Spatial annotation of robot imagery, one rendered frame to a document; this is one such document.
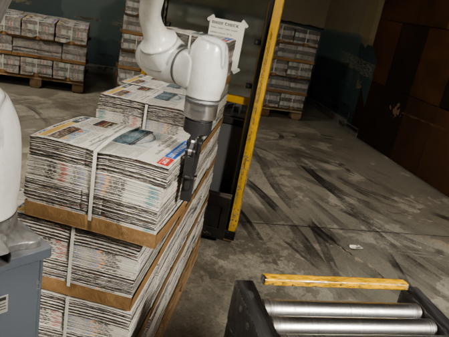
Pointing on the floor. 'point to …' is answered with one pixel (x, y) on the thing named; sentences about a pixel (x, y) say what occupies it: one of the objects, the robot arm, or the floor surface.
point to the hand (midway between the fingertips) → (187, 188)
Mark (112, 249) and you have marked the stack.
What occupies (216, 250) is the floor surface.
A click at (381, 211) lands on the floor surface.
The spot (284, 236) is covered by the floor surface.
